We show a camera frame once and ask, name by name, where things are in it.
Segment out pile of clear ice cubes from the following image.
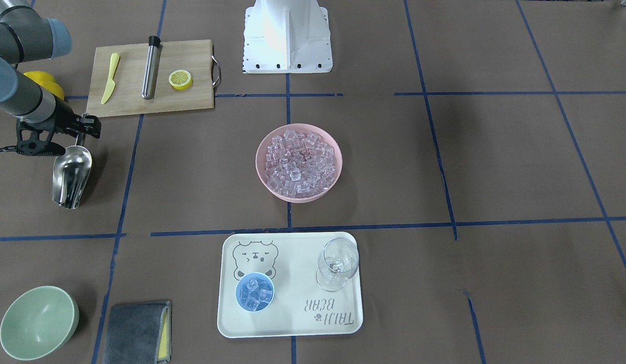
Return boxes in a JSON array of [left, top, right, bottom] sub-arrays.
[[264, 130, 338, 198]]

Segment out grey folded cloth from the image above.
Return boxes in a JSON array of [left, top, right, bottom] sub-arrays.
[[103, 300, 172, 363]]

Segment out lemon half slice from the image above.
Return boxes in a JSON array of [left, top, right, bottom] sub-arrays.
[[168, 69, 193, 90]]

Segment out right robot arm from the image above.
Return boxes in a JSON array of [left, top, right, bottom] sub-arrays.
[[0, 1, 101, 156]]

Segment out wooden cutting board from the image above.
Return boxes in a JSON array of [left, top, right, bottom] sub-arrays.
[[86, 39, 221, 119]]

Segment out whole yellow lemon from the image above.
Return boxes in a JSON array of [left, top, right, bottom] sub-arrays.
[[40, 81, 65, 101]]

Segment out steel cylinder rod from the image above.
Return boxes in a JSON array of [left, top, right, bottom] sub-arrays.
[[141, 35, 161, 101]]

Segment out green ceramic bowl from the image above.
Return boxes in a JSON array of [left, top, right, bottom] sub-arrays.
[[0, 286, 79, 361]]

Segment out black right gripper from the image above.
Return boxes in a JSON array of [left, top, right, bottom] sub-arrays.
[[16, 99, 101, 156]]

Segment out yellow plastic knife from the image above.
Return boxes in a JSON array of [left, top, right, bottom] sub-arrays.
[[101, 53, 121, 105]]

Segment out pink bowl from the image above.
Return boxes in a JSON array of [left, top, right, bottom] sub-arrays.
[[255, 123, 343, 204]]

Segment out ice cubes in cup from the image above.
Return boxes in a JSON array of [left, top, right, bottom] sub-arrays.
[[238, 278, 274, 312]]

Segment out light blue plastic cup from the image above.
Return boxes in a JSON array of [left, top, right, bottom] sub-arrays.
[[235, 272, 275, 312]]

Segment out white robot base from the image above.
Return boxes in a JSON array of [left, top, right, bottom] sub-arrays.
[[242, 1, 333, 74]]

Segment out steel ice scoop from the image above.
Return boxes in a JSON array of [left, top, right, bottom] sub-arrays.
[[52, 133, 93, 209]]

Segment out clear wine glass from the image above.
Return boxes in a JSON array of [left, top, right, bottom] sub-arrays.
[[316, 237, 359, 292]]

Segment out cream bear serving tray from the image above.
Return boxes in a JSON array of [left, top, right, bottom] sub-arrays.
[[217, 231, 364, 338]]

